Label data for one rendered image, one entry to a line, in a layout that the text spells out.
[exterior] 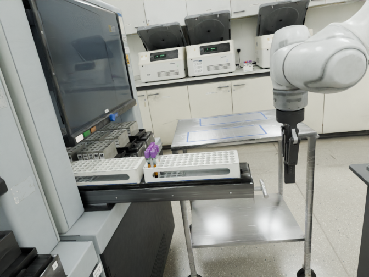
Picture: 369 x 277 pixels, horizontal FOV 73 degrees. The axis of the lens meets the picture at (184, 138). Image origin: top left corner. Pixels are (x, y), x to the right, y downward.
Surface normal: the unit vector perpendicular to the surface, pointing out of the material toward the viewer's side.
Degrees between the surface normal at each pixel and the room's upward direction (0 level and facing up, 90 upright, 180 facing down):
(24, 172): 90
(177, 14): 90
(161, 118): 90
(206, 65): 90
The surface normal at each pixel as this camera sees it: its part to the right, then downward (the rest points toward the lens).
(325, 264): -0.13, -0.94
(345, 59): -0.04, 0.47
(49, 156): 0.98, -0.07
